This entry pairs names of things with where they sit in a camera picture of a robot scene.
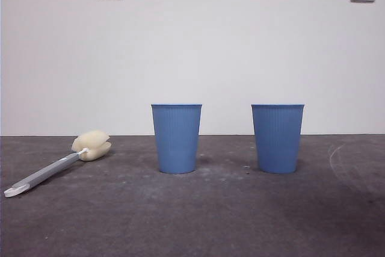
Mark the blue ribbed plastic cup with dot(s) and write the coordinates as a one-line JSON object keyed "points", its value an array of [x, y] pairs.
{"points": [[177, 142], [277, 142]]}

